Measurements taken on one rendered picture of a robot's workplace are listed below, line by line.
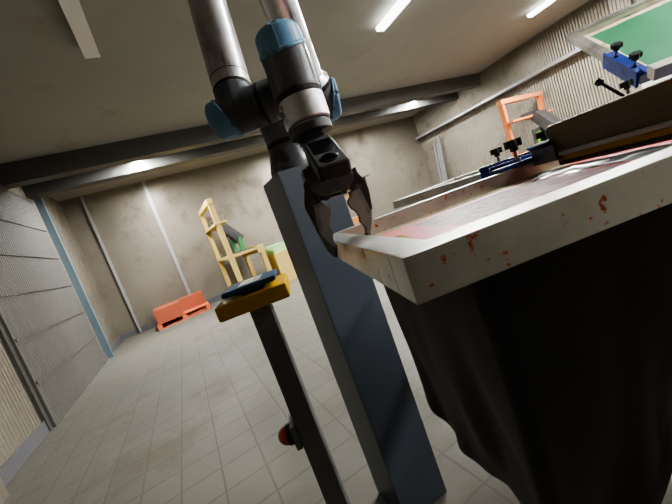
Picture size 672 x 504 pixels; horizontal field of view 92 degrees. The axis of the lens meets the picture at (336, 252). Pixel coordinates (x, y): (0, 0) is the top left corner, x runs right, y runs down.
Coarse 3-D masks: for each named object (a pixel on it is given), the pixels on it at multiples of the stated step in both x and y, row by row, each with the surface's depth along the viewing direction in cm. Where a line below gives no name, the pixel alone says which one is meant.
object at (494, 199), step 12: (600, 156) 74; (528, 180) 77; (540, 180) 69; (552, 180) 63; (504, 192) 71; (516, 192) 64; (528, 192) 58; (468, 204) 72; (480, 204) 65; (492, 204) 59; (432, 216) 74; (444, 216) 67; (456, 216) 61; (468, 216) 56; (408, 228) 68; (420, 228) 62; (432, 228) 57
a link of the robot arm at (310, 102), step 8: (312, 88) 49; (288, 96) 49; (296, 96) 49; (304, 96) 49; (312, 96) 49; (320, 96) 50; (280, 104) 50; (288, 104) 49; (296, 104) 49; (304, 104) 49; (312, 104) 49; (320, 104) 50; (280, 112) 53; (288, 112) 50; (296, 112) 49; (304, 112) 49; (312, 112) 49; (320, 112) 50; (328, 112) 51; (288, 120) 50; (296, 120) 49; (304, 120) 50; (288, 128) 51
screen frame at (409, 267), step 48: (480, 192) 83; (576, 192) 26; (624, 192) 26; (336, 240) 58; (384, 240) 36; (432, 240) 26; (480, 240) 25; (528, 240) 25; (576, 240) 26; (432, 288) 24
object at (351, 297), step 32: (288, 192) 94; (288, 224) 101; (352, 224) 102; (320, 256) 97; (320, 288) 97; (352, 288) 101; (320, 320) 108; (352, 320) 101; (384, 320) 106; (352, 352) 100; (384, 352) 105; (352, 384) 103; (384, 384) 105; (352, 416) 116; (384, 416) 104; (416, 416) 110; (384, 448) 104; (416, 448) 109; (384, 480) 110; (416, 480) 108
